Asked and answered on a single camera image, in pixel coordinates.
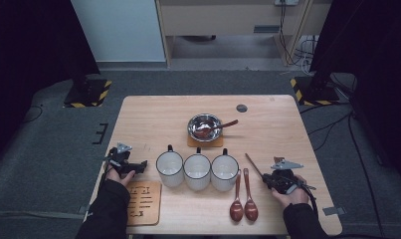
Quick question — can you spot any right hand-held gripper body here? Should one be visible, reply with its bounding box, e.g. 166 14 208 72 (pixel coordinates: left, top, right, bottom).
270 159 305 195

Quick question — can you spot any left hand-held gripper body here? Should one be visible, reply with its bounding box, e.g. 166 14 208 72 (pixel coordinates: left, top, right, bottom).
104 142 133 179

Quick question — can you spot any thin brown chopstick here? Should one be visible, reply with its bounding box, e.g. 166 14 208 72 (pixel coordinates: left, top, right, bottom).
244 152 266 177

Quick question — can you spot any white ribbed mug black rim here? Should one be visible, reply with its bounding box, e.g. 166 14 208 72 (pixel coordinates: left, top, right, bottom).
210 147 240 192
155 144 185 188
183 146 212 191

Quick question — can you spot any square wooden coaster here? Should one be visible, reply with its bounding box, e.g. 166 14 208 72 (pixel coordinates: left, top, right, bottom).
186 132 225 148
126 180 163 227

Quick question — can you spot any reddish brown wooden spoon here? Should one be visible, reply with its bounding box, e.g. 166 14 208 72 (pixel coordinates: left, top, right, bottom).
230 168 245 223
193 119 240 139
243 167 259 222

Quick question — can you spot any shiny steel bowl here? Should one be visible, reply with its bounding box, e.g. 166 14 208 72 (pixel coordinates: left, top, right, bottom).
186 113 224 143

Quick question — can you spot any person's right hand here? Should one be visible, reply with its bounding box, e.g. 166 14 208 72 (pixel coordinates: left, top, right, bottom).
272 174 310 210

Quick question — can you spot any person's left hand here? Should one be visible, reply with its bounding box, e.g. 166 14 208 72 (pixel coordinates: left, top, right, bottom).
104 166 136 190

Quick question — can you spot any black stand with striped base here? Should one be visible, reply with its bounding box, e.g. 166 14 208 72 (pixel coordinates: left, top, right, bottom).
290 66 340 107
63 74 112 109

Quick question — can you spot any white cabinet panel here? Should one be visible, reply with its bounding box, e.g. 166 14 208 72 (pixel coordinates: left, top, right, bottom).
71 0 166 63

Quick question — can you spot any dark object under desk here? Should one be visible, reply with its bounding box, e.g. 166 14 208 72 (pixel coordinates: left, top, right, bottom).
181 34 217 43

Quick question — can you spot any black curtain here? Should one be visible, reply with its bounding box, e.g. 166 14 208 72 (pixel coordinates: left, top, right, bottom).
308 0 401 187
0 0 101 160

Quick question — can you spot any light wooden desk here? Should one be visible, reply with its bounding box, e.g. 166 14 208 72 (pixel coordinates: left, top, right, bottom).
154 0 333 68

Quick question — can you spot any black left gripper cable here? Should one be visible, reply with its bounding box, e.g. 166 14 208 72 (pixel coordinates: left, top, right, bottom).
100 161 111 187

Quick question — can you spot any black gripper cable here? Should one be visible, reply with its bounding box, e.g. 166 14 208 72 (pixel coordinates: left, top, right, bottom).
297 183 319 217
100 161 111 187

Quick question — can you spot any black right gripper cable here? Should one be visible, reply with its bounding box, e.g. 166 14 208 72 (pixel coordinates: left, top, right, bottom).
297 183 319 217

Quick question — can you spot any black floor cable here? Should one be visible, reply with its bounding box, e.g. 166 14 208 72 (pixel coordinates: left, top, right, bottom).
346 113 385 239
306 113 353 135
15 104 44 128
299 102 351 116

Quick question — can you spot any white cable bundle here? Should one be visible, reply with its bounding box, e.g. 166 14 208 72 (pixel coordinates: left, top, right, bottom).
297 34 319 76

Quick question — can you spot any black hanging cable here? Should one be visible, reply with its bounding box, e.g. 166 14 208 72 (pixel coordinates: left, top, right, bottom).
279 0 297 66

